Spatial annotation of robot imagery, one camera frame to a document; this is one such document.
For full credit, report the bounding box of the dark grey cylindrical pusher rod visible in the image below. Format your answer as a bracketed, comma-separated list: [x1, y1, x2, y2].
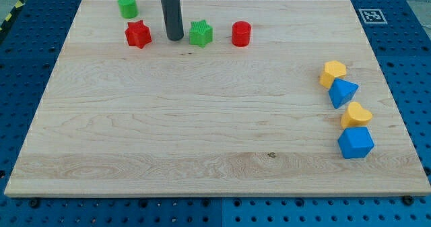
[161, 0, 184, 41]

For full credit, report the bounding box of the green star block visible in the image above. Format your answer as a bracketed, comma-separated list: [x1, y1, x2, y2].
[189, 20, 213, 48]

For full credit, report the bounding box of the red star block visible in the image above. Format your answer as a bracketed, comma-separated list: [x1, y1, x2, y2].
[125, 20, 152, 49]

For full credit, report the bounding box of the green cylinder block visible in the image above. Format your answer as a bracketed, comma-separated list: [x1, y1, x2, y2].
[117, 0, 139, 19]

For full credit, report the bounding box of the red cylinder block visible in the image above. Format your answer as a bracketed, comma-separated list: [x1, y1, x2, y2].
[231, 21, 251, 47]

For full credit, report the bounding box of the light wooden board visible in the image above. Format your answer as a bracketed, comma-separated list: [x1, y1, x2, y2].
[5, 0, 430, 198]

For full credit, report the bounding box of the yellow hexagon block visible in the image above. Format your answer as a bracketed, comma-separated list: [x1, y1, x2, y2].
[319, 61, 347, 89]

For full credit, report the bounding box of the blue triangle block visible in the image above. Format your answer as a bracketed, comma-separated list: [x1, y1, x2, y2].
[328, 78, 359, 108]

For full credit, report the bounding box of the white fiducial marker tag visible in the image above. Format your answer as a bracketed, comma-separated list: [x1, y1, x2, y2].
[359, 8, 387, 24]

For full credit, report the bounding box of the yellow heart block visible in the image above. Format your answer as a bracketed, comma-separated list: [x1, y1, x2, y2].
[341, 102, 373, 129]

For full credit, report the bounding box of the blue cube block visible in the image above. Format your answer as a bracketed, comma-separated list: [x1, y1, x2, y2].
[337, 127, 374, 159]

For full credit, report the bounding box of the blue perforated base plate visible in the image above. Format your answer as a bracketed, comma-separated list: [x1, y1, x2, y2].
[1, 0, 430, 226]

